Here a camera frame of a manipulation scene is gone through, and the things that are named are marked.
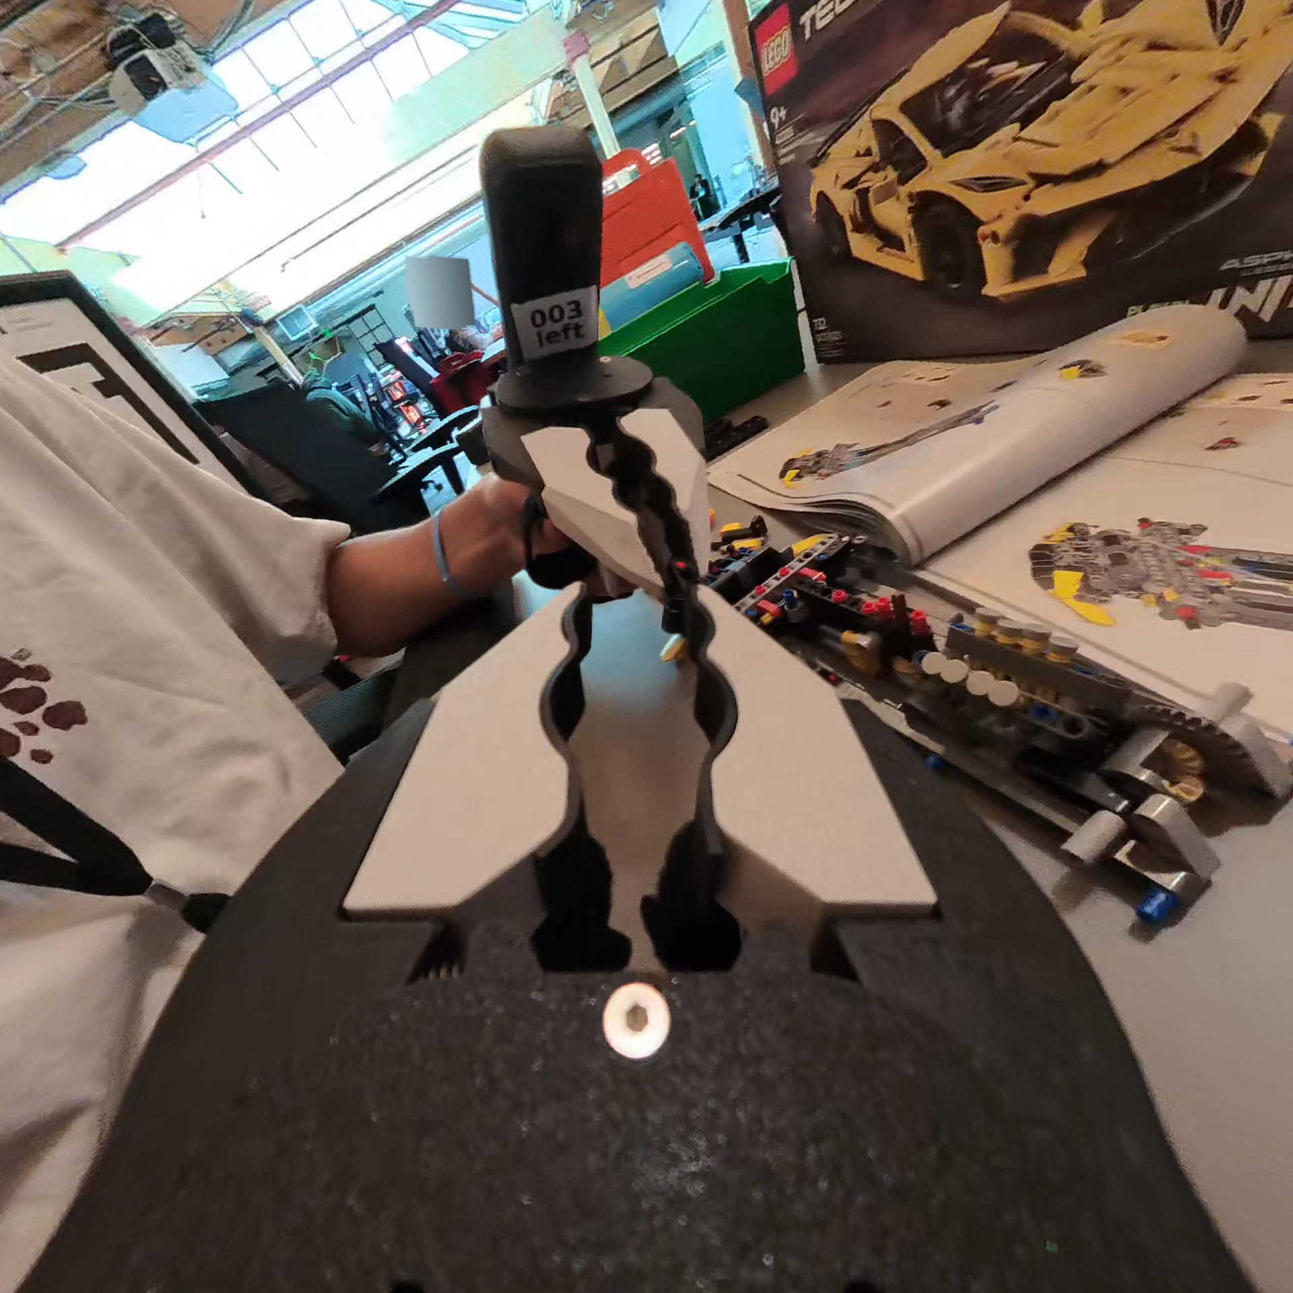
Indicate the lego car chassis model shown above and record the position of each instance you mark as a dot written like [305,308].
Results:
[1010,697]

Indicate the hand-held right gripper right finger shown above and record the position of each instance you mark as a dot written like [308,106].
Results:
[818,808]

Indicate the black office chair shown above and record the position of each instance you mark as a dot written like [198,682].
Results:
[304,445]

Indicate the blue wristband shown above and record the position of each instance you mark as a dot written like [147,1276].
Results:
[445,556]

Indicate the white ceiling projector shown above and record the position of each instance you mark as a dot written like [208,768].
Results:
[162,66]

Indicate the black perforated chair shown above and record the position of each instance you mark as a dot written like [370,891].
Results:
[445,646]

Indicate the blue wrapped bundle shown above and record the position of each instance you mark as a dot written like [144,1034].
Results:
[656,283]

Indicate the green plastic bin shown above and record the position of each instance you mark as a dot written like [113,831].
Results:
[707,332]

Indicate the lego instruction booklet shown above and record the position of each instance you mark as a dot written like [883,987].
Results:
[960,474]

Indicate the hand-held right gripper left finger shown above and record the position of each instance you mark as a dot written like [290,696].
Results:
[455,808]

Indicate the black white marker board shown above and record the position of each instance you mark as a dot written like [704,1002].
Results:
[91,363]

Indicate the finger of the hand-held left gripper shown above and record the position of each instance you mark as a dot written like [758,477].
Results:
[683,465]
[586,505]

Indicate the black lego set box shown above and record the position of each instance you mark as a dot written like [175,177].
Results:
[1010,303]

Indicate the orange plastic carrier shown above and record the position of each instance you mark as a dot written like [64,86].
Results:
[656,212]

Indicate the person's left hand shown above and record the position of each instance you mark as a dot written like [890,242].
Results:
[486,536]

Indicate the black perforated lego plate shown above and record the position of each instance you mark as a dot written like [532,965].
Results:
[733,434]

